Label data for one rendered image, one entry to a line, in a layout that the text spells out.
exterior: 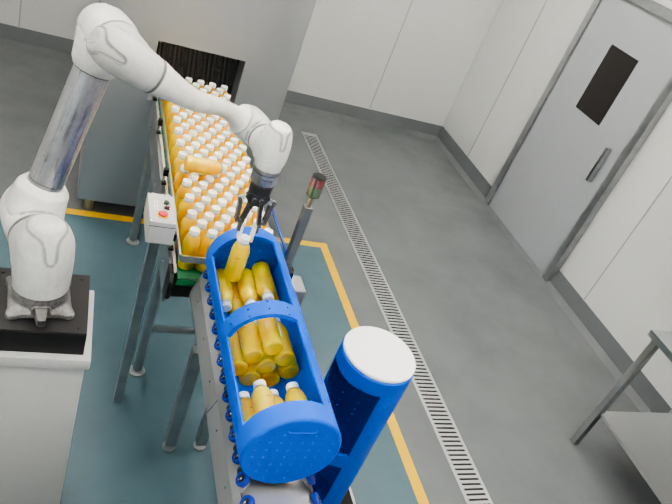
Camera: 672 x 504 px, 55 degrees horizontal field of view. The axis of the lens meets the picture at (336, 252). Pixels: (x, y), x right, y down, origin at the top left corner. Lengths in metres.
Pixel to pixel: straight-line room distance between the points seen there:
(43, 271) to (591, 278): 4.36
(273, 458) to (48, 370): 0.72
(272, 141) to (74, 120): 0.56
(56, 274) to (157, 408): 1.46
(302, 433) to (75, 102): 1.09
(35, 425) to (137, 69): 1.17
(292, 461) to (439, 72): 5.89
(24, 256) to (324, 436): 0.95
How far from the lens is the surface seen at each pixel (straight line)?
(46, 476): 2.51
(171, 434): 3.05
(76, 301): 2.11
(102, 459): 3.08
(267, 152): 2.03
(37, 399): 2.20
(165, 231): 2.51
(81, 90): 1.93
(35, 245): 1.91
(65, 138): 1.98
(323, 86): 6.94
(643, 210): 5.23
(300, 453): 1.85
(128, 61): 1.73
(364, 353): 2.32
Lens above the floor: 2.48
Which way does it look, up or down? 32 degrees down
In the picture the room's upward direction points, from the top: 23 degrees clockwise
